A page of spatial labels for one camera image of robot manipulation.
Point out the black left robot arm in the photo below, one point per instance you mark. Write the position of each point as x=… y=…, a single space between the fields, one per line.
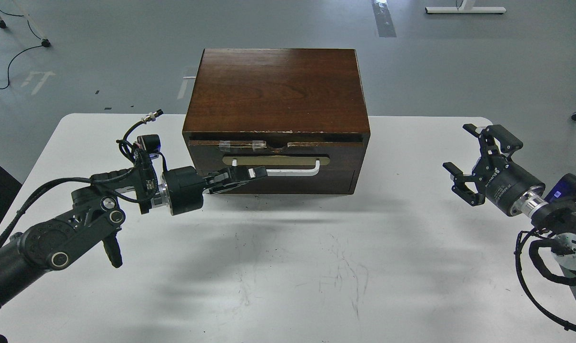
x=96 y=216

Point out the wooden drawer with white handle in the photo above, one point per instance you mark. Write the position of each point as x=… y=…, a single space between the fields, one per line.
x=332 y=156

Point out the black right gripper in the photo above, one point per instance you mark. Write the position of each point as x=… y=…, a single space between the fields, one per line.
x=495 y=177

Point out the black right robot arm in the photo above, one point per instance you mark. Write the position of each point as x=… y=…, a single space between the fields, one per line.
x=551 y=242

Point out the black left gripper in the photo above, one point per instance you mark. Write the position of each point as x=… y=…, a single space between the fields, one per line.
x=183 y=187

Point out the white table base foot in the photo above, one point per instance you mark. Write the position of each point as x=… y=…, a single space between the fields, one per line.
x=465 y=7

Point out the dark wooden cabinet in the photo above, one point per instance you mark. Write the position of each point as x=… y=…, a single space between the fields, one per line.
x=281 y=96

